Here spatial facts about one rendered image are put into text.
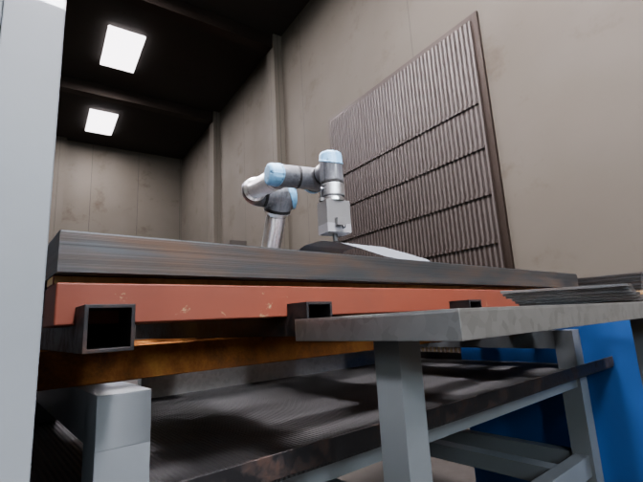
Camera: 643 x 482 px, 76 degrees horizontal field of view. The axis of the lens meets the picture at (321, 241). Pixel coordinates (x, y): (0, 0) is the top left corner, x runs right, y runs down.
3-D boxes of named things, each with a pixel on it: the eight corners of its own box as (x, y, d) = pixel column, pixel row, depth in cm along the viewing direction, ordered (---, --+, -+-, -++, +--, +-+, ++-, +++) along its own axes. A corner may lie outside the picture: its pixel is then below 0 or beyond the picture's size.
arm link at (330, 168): (334, 159, 140) (346, 149, 132) (336, 190, 138) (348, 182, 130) (313, 156, 136) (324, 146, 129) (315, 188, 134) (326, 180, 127)
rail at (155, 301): (582, 304, 144) (578, 287, 145) (53, 326, 45) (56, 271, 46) (554, 306, 151) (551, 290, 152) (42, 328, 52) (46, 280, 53)
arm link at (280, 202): (243, 289, 194) (260, 175, 177) (274, 288, 201) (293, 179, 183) (250, 301, 184) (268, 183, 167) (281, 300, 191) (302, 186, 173)
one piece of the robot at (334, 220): (328, 184, 124) (331, 236, 121) (353, 186, 128) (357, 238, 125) (314, 193, 133) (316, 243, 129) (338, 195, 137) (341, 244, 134)
